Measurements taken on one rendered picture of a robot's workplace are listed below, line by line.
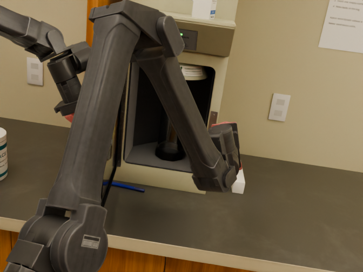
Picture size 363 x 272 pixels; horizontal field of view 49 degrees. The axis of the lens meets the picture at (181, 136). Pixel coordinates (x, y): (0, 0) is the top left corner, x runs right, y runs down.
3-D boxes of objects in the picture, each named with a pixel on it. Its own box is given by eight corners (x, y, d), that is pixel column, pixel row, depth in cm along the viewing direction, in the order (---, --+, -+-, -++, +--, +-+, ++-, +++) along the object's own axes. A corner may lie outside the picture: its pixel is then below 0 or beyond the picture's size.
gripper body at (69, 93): (63, 107, 106) (51, 81, 103) (98, 95, 104) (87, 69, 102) (55, 115, 100) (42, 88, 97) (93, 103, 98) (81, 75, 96)
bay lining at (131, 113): (136, 135, 155) (145, 43, 142) (202, 145, 153) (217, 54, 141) (122, 161, 132) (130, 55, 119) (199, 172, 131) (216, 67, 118)
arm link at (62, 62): (40, 62, 97) (53, 59, 93) (61, 52, 102) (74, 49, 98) (52, 88, 99) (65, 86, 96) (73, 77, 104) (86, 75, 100)
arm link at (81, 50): (28, 42, 98) (45, 32, 92) (63, 29, 106) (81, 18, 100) (52, 86, 101) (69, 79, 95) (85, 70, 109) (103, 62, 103)
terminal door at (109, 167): (115, 169, 131) (124, 48, 117) (96, 221, 103) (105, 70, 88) (113, 169, 131) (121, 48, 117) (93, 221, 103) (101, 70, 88)
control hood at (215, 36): (121, 40, 117) (123, 5, 114) (229, 55, 116) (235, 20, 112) (111, 46, 107) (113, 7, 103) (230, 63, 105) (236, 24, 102)
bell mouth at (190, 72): (158, 64, 138) (160, 48, 136) (208, 71, 137) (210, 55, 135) (149, 75, 122) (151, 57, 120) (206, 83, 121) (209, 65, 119)
